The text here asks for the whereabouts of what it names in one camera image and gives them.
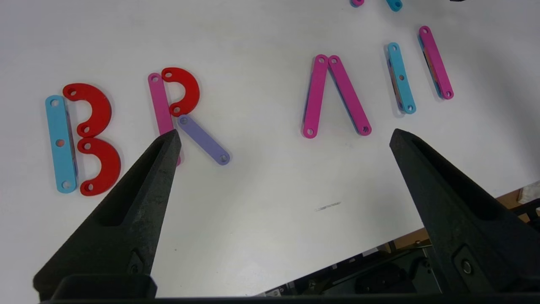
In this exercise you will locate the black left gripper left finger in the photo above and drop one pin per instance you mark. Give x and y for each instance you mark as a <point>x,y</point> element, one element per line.
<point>122,245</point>

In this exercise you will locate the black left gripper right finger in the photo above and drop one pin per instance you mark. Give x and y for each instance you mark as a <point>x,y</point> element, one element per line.
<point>476,249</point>

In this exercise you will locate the short purple bar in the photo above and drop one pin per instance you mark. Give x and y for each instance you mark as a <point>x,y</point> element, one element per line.
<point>202,139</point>

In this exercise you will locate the pink bar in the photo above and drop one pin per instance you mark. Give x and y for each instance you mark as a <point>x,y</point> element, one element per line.
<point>315,97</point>
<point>350,97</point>
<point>355,4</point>
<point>436,63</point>
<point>160,101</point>

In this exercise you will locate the small red arc piece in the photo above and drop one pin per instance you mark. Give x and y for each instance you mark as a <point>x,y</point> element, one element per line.
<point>192,90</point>

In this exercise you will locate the short blue bar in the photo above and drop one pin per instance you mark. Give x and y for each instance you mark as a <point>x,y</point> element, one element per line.
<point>394,7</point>

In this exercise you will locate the large red arc piece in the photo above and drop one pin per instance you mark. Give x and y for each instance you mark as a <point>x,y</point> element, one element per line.
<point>110,164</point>

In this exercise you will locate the long blue flat bar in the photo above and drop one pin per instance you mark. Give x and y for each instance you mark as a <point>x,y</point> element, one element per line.
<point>63,169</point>

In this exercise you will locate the medium red arc piece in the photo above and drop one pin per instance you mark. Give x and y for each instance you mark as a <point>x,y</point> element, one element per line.
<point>101,105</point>

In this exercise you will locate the blue bar with three holes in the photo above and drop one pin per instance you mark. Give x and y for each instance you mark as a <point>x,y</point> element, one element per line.
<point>398,59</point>

